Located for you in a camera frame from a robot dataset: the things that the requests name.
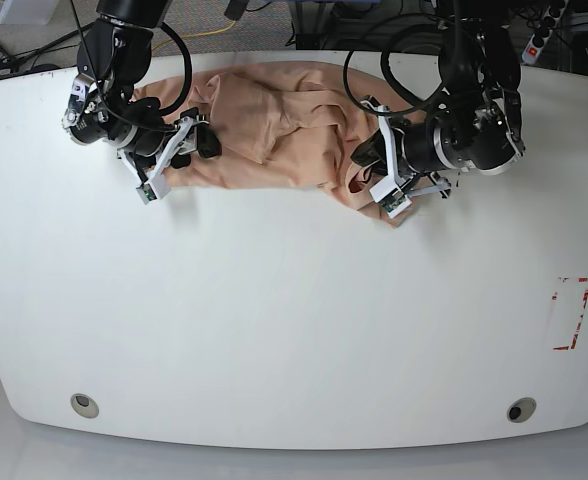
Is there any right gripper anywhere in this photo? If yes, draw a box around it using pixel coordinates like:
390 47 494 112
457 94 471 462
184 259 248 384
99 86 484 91
118 122 222 168

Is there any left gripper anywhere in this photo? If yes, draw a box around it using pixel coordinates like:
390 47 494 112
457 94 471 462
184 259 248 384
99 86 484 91
351 124 444 175

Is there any peach T-shirt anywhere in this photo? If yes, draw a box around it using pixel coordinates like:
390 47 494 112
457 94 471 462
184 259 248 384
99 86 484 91
128 60 428 230

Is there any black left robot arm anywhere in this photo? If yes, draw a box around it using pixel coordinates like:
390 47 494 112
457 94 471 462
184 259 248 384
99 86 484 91
380 1 525 176

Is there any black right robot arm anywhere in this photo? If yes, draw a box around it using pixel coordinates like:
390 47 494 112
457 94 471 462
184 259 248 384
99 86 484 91
63 1 222 172

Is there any black tripod stand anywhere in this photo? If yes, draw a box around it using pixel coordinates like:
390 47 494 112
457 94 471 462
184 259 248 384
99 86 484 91
0 31 79 74

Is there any white power strip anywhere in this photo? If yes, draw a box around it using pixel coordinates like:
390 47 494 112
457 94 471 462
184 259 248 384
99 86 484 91
521 0 569 65

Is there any translucent plastic storage box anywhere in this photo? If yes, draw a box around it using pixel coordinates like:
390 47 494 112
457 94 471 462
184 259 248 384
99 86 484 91
0 0 59 25

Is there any red tape rectangle marking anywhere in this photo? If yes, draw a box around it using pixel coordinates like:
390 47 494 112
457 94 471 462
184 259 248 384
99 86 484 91
546 277 588 351

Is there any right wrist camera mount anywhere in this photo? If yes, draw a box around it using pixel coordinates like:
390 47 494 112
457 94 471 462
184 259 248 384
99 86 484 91
115 109 209 204

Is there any yellow cable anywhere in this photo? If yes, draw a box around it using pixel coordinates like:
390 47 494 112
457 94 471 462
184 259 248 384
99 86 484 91
153 14 238 51

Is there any left table cable grommet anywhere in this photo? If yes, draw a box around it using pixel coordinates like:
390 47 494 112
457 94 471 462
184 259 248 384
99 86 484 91
70 393 100 419

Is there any table cable grommet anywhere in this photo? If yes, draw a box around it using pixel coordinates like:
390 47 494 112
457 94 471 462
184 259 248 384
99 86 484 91
70 393 100 419
507 397 537 423

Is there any right table cable grommet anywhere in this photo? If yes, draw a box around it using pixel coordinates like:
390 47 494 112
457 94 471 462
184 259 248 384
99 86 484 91
507 397 537 423

